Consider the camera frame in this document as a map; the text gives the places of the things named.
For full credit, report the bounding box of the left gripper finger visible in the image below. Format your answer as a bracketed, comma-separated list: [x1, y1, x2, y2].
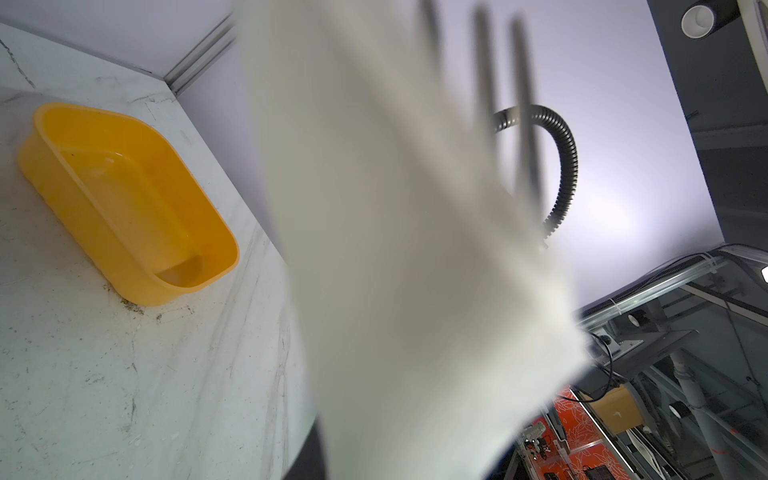
[283, 420, 327, 480]

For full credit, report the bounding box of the white paper napkin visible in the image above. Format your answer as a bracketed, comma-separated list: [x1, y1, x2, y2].
[234, 1, 589, 479]

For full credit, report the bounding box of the silver knife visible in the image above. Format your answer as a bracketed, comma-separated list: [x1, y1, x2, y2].
[511, 16, 542, 211]

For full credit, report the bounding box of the silver spoon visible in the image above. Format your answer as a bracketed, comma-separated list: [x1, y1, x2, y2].
[472, 5, 496, 136]

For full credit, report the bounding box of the silver fork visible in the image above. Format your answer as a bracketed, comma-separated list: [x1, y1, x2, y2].
[418, 0, 441, 66]

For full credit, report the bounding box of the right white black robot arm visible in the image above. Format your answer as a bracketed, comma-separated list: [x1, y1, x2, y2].
[490, 104, 579, 242]

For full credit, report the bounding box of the yellow plastic tray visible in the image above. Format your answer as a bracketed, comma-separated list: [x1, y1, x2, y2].
[17, 103, 240, 307]

